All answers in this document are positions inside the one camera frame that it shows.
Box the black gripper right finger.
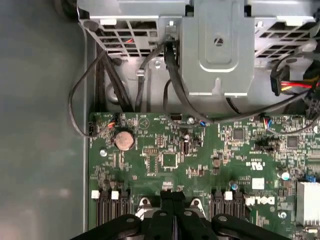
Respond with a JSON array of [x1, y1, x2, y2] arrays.
[[173, 191, 278, 240]]

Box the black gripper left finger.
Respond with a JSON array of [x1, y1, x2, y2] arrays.
[[72, 191, 175, 240]]

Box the RAM slot with black clips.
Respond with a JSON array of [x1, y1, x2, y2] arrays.
[[118, 191, 131, 218], [233, 191, 246, 223], [211, 191, 223, 218], [99, 191, 110, 226]]

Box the RAM slot with white clips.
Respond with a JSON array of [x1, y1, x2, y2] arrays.
[[91, 190, 101, 228], [110, 191, 120, 222], [223, 191, 235, 221]]

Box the green motherboard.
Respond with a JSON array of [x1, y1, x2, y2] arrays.
[[87, 111, 320, 240]]

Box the coin cell battery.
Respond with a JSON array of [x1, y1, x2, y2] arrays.
[[114, 130, 136, 151]]

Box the silver finned heatsink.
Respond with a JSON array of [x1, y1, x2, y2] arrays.
[[296, 181, 320, 226]]

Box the silver drive cage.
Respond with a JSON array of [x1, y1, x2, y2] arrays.
[[77, 0, 320, 98]]

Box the black PC case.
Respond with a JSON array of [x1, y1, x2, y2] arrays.
[[0, 0, 320, 240]]

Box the black power plug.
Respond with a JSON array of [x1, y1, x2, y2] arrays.
[[269, 63, 289, 97]]

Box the flat black data cable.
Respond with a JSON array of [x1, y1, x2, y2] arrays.
[[163, 39, 216, 125]]

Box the thin black cable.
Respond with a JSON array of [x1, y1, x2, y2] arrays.
[[67, 51, 118, 138]]

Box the red yellow power wires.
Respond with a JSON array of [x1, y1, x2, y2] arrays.
[[279, 77, 320, 94]]

